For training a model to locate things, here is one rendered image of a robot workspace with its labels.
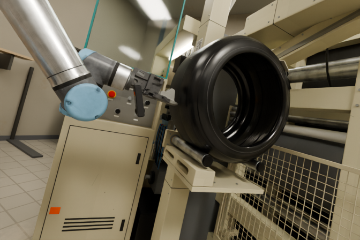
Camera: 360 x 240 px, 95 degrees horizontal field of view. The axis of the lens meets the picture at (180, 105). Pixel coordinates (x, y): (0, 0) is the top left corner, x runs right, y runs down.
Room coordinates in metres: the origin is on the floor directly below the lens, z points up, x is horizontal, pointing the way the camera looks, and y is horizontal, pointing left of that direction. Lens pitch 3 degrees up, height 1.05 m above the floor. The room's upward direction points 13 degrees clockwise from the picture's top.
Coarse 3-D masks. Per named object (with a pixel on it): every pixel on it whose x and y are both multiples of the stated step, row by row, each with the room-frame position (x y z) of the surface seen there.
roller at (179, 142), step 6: (174, 138) 0.91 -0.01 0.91; (180, 138) 0.89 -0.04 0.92; (174, 144) 0.90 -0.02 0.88; (180, 144) 0.82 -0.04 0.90; (186, 144) 0.78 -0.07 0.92; (186, 150) 0.75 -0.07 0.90; (192, 150) 0.71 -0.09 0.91; (198, 150) 0.69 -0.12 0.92; (192, 156) 0.70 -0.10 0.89; (198, 156) 0.65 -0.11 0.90; (204, 156) 0.62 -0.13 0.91; (210, 156) 0.63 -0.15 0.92; (204, 162) 0.62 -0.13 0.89; (210, 162) 0.63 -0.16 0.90
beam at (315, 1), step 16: (288, 0) 0.80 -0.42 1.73; (304, 0) 0.73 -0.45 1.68; (320, 0) 0.66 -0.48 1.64; (336, 0) 0.64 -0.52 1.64; (352, 0) 0.62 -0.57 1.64; (256, 16) 0.99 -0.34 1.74; (272, 16) 0.88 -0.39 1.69; (288, 16) 0.79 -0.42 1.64; (304, 16) 0.76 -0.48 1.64; (320, 16) 0.74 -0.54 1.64; (336, 16) 0.72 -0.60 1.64; (256, 32) 0.98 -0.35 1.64; (272, 32) 0.94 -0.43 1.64; (288, 32) 0.91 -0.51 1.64; (272, 48) 1.12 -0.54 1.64
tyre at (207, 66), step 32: (192, 64) 0.62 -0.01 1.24; (224, 64) 0.60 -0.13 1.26; (256, 64) 0.86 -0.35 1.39; (192, 96) 0.60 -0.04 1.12; (256, 96) 0.97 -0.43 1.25; (288, 96) 0.75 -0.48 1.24; (192, 128) 0.62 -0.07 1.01; (224, 128) 0.99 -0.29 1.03; (256, 128) 0.92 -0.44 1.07; (224, 160) 0.68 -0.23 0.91
